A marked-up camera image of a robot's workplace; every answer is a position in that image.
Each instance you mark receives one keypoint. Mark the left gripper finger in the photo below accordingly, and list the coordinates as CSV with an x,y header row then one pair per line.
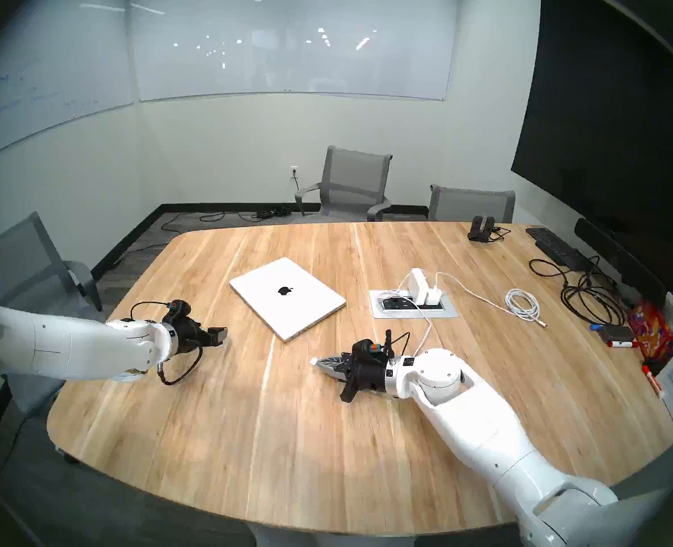
x,y
217,331
215,341

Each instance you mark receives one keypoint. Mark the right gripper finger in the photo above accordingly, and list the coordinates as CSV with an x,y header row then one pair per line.
x,y
336,360
339,371

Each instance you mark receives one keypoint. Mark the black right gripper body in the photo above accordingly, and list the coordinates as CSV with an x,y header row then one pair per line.
x,y
373,375

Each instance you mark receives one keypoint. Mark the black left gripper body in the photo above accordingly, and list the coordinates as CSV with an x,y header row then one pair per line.
x,y
184,336

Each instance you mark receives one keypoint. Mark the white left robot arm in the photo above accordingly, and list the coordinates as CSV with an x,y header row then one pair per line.
x,y
46,346

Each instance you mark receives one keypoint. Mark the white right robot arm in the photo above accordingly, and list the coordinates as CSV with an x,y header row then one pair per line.
x,y
484,432

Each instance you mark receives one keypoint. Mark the silver MacBook laptop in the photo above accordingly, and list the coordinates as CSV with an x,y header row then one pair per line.
x,y
291,312

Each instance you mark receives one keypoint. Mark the black controller charging dock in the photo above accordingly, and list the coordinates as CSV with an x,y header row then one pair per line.
x,y
480,228

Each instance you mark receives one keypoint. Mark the silver table outlet box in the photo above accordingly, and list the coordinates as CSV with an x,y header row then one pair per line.
x,y
447,312

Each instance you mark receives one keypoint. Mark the large white power adapter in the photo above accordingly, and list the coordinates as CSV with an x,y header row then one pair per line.
x,y
419,286

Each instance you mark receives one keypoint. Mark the grey mesh office chair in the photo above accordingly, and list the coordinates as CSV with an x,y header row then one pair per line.
x,y
353,175
473,205
17,261

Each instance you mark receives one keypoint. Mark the black keyboard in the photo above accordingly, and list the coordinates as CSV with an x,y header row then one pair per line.
x,y
556,245

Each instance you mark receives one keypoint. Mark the red whiteboard marker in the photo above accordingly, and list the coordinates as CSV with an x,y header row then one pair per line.
x,y
616,343

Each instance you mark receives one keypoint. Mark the grey whiteboard eraser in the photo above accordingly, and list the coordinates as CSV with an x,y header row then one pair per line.
x,y
617,333

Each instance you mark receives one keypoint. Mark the black video bar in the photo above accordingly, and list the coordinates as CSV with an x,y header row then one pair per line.
x,y
621,261

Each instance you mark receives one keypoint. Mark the orange whiteboard marker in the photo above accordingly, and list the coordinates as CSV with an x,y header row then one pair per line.
x,y
653,382

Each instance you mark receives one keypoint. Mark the colourful snack bag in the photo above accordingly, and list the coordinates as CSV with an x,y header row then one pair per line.
x,y
650,329

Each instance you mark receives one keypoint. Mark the glass whiteboard with writing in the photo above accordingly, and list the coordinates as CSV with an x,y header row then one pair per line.
x,y
51,73

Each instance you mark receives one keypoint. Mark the blank glass whiteboard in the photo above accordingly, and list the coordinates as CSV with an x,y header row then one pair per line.
x,y
291,44

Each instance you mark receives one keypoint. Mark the large black TV screen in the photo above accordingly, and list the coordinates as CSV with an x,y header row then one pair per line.
x,y
610,124

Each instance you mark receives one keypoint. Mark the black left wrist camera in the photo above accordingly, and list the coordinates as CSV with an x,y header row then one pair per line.
x,y
178,309

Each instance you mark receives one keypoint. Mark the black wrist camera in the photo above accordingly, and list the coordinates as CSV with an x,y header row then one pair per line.
x,y
365,347
178,309

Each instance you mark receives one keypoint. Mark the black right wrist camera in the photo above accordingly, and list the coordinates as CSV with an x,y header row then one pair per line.
x,y
365,347

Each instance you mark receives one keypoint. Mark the white table pedestal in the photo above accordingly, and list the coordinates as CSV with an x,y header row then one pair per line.
x,y
268,537

